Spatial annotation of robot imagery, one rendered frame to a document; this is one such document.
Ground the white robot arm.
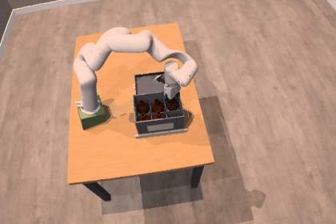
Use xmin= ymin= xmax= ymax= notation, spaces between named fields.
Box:
xmin=73 ymin=27 xmax=198 ymax=115

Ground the dark grey crate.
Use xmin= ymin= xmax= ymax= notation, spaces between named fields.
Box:
xmin=133 ymin=91 xmax=184 ymax=134

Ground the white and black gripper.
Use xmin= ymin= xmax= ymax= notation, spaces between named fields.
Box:
xmin=163 ymin=84 xmax=181 ymax=104

